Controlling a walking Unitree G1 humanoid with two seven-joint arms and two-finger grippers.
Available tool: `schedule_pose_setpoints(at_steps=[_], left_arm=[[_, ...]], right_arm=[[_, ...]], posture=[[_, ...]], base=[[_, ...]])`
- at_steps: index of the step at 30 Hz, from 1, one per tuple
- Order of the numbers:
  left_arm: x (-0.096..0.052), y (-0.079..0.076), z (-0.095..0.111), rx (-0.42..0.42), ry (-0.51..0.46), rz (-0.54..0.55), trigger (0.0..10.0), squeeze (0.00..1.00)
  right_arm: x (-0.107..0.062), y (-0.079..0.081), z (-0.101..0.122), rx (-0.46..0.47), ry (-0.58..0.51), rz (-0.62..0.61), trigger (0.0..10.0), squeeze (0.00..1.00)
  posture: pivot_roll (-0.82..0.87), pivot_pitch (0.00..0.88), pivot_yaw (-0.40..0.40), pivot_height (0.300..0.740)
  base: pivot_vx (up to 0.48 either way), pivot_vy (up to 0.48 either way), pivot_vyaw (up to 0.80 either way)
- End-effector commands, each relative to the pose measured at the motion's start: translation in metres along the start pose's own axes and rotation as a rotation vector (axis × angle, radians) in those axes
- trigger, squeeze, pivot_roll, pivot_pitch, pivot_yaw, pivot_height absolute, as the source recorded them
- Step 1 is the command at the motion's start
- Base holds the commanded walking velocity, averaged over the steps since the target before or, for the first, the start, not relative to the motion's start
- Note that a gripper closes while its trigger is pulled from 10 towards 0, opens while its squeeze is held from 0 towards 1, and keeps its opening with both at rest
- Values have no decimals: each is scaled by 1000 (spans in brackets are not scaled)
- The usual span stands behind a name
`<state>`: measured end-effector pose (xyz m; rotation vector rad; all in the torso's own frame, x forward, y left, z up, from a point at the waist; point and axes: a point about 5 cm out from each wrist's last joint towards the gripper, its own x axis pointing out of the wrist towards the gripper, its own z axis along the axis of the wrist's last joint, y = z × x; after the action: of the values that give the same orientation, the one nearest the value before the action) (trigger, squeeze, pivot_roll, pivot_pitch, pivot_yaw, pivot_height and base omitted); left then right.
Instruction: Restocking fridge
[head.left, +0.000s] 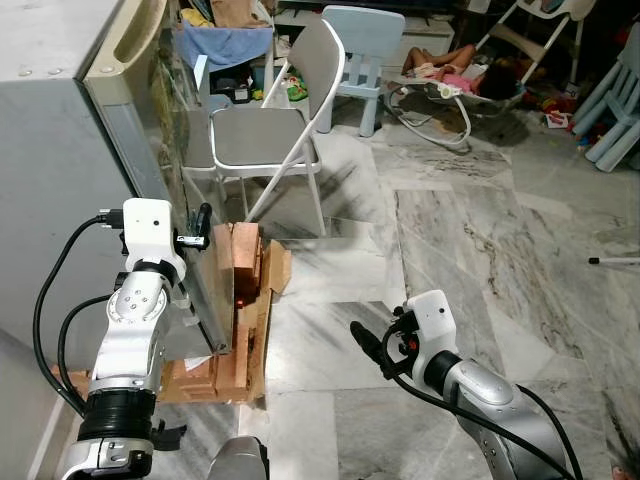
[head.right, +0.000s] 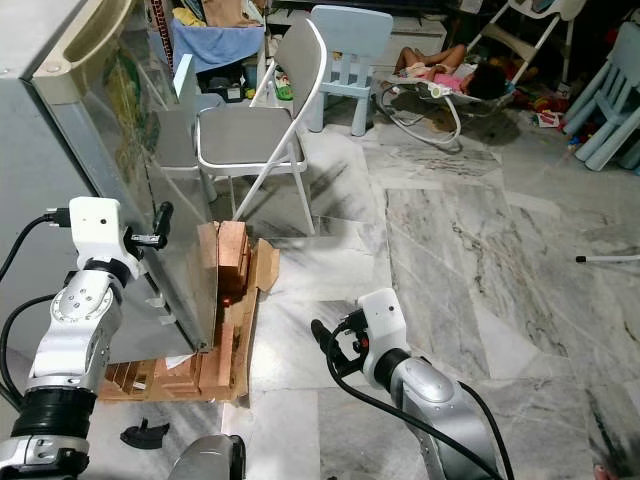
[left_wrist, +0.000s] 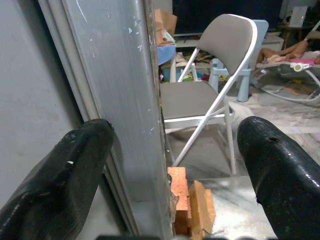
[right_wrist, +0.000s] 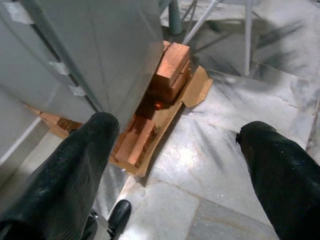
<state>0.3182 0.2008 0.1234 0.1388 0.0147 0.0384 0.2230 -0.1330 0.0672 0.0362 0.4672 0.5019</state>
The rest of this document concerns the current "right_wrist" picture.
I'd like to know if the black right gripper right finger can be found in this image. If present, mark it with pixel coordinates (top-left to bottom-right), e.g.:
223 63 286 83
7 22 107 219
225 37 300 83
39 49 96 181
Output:
235 120 320 240

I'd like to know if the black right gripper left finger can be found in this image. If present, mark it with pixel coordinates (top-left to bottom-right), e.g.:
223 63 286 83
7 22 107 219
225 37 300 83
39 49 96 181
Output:
0 111 120 240

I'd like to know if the teal chair leg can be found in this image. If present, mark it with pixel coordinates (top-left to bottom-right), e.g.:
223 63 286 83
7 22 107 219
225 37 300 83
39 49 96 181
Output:
168 0 182 35

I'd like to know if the red brick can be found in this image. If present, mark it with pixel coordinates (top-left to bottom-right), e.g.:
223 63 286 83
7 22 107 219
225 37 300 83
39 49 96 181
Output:
39 113 83 133
155 41 191 86
147 61 193 105
111 116 158 169

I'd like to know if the grey fridge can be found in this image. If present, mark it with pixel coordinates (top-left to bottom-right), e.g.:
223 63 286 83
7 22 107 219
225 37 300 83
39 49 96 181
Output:
0 0 165 136

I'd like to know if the white metal rack frame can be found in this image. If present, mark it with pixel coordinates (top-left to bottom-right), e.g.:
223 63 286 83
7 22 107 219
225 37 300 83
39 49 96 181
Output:
181 0 262 77

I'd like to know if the black robot foot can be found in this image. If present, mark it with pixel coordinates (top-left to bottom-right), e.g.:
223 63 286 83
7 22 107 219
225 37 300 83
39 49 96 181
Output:
84 199 132 240

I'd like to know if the brown cardboard sheet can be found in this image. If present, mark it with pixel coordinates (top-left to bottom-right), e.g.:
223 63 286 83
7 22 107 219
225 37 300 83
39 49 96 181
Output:
24 65 214 178

